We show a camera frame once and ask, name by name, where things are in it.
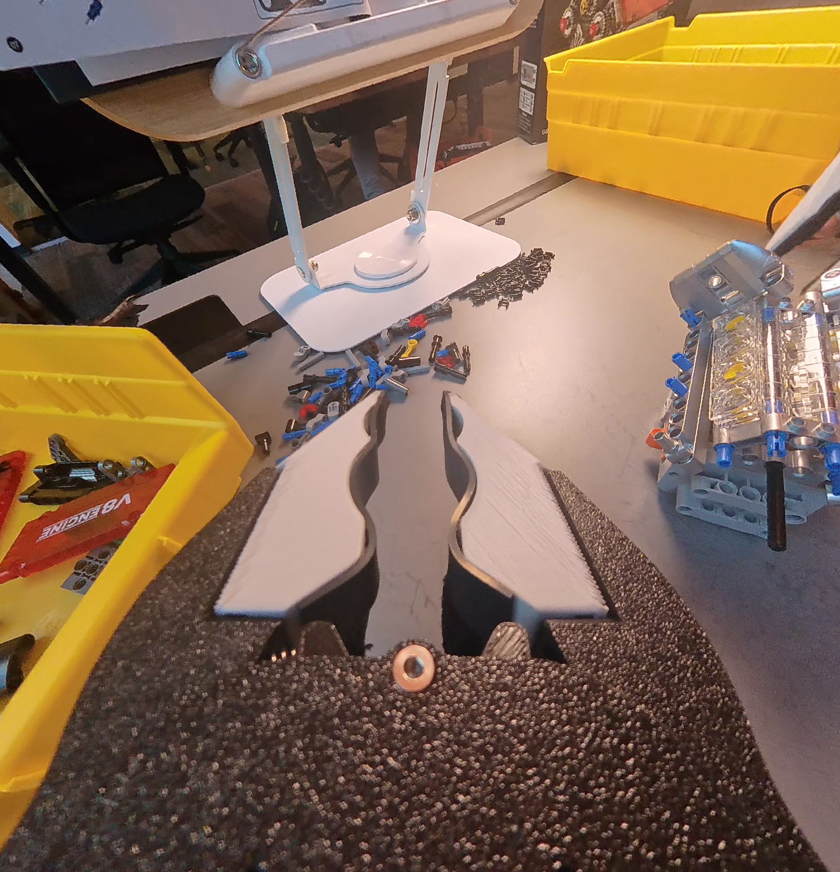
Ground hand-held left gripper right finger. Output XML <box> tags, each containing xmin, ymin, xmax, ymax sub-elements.
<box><xmin>441</xmin><ymin>393</ymin><xmax>618</xmax><ymax>649</ymax></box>

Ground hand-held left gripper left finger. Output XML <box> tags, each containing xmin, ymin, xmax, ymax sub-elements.
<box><xmin>213</xmin><ymin>393</ymin><xmax>390</xmax><ymax>622</ymax></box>

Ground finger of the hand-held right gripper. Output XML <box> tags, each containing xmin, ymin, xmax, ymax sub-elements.
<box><xmin>765</xmin><ymin>175</ymin><xmax>840</xmax><ymax>260</ymax></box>

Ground grey brick engine model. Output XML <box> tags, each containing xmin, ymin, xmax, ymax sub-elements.
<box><xmin>648</xmin><ymin>242</ymin><xmax>840</xmax><ymax>553</ymax></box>

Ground black desk divider strip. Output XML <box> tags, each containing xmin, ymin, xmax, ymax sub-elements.
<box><xmin>140</xmin><ymin>292</ymin><xmax>247</xmax><ymax>372</ymax></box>

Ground yellow plastic crate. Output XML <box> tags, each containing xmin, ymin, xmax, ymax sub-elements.
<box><xmin>546</xmin><ymin>5</ymin><xmax>840</xmax><ymax>223</ymax></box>

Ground pile of colourful brick parts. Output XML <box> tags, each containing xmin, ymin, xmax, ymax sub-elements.
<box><xmin>227</xmin><ymin>300</ymin><xmax>473</xmax><ymax>457</ymax></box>

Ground red printed brick panel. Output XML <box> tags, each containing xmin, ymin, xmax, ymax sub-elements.
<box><xmin>0</xmin><ymin>464</ymin><xmax>177</xmax><ymax>585</ymax></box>

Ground black and red brick parts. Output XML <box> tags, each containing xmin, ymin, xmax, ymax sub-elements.
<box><xmin>0</xmin><ymin>434</ymin><xmax>176</xmax><ymax>709</ymax></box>

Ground yellow plastic bin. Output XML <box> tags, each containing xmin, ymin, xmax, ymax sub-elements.
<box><xmin>0</xmin><ymin>325</ymin><xmax>255</xmax><ymax>825</ymax></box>

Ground pile of black pins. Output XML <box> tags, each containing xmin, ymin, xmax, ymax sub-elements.
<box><xmin>452</xmin><ymin>248</ymin><xmax>557</xmax><ymax>307</ymax></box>

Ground white booklet stand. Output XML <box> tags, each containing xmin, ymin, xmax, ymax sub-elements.
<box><xmin>209</xmin><ymin>0</ymin><xmax>522</xmax><ymax>352</ymax></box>

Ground black product box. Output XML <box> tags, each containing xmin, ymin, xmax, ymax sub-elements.
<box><xmin>516</xmin><ymin>0</ymin><xmax>707</xmax><ymax>145</ymax></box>

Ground black swivel chair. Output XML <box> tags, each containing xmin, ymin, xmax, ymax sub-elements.
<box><xmin>0</xmin><ymin>69</ymin><xmax>211</xmax><ymax>273</ymax></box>

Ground instruction booklet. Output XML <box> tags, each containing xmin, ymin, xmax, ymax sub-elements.
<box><xmin>0</xmin><ymin>0</ymin><xmax>546</xmax><ymax>144</ymax></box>

